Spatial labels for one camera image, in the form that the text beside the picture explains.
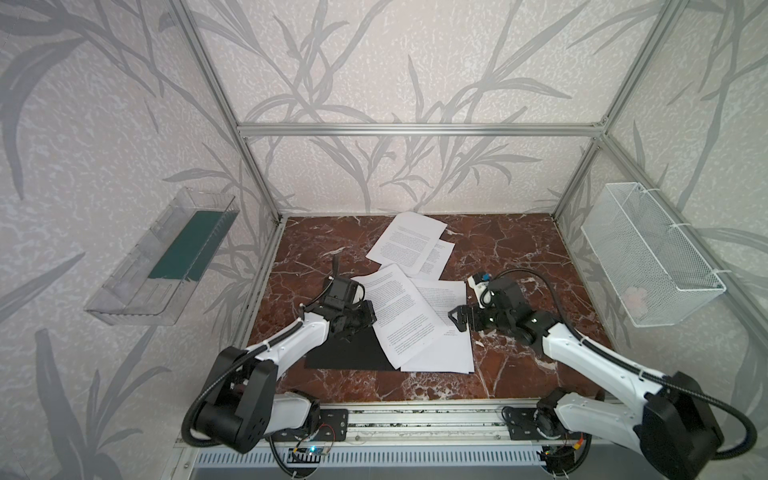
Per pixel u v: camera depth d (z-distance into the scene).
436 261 1.08
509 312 0.63
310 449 0.71
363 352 0.82
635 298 0.73
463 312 0.74
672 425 0.40
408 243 1.12
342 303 0.69
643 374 0.44
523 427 0.74
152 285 0.63
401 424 0.75
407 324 0.89
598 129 0.94
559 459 0.73
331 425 0.73
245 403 0.41
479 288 0.75
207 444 0.42
